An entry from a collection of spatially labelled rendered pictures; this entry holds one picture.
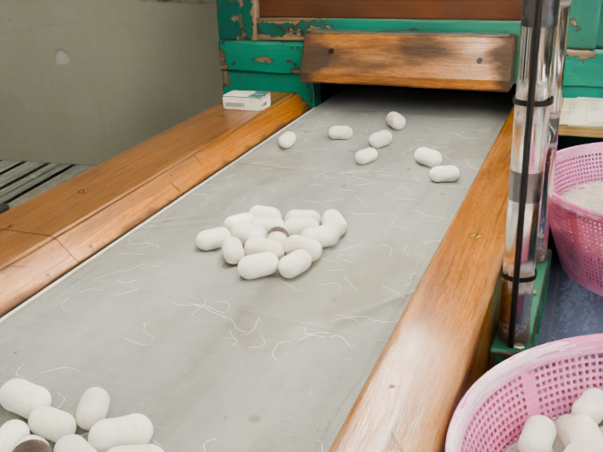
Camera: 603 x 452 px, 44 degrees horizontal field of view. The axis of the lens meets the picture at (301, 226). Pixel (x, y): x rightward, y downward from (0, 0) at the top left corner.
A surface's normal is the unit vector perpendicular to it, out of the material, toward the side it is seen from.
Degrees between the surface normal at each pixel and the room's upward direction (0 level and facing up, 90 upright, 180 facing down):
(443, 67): 66
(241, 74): 88
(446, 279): 0
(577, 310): 0
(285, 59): 90
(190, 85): 90
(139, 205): 45
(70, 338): 0
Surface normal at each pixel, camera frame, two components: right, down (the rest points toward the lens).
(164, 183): 0.63, -0.58
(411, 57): -0.35, -0.03
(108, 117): -0.29, 0.38
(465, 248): -0.04, -0.92
